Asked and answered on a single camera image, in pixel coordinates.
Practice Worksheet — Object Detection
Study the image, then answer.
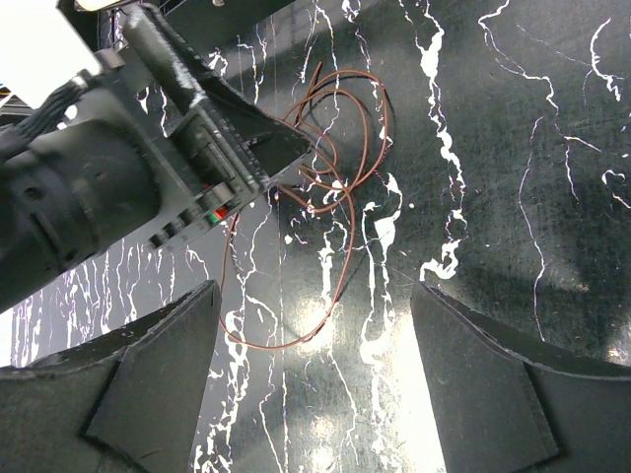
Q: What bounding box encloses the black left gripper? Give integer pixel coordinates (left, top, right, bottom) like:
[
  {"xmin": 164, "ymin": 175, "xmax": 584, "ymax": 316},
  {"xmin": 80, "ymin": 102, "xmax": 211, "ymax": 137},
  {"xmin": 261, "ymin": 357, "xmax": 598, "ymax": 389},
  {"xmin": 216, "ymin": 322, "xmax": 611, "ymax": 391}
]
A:
[{"xmin": 29, "ymin": 4, "xmax": 312, "ymax": 251}]

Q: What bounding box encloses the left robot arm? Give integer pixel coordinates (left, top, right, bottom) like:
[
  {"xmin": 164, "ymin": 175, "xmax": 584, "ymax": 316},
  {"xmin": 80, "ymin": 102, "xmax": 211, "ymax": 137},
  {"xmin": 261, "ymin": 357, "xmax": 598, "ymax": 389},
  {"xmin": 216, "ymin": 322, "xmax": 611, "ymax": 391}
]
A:
[{"xmin": 1, "ymin": 50, "xmax": 312, "ymax": 309}]

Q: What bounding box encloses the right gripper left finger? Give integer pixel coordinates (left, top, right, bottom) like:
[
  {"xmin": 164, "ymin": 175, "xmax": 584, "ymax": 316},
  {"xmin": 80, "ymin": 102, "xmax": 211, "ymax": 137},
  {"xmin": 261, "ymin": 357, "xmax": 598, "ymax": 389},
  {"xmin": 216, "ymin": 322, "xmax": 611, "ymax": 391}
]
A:
[{"xmin": 1, "ymin": 281, "xmax": 221, "ymax": 472}]

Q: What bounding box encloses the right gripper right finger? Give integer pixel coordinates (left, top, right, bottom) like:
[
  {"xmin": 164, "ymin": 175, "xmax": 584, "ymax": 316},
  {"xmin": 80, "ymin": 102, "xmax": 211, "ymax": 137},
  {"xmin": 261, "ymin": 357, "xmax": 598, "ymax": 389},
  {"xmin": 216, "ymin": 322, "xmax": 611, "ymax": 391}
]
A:
[{"xmin": 410, "ymin": 283, "xmax": 630, "ymax": 472}]

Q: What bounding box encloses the brown cable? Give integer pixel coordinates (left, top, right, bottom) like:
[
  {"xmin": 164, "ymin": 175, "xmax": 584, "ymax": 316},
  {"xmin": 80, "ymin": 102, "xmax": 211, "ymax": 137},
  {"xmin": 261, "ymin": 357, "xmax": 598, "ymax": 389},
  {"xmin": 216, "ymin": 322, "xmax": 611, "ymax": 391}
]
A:
[{"xmin": 218, "ymin": 61, "xmax": 395, "ymax": 351}]

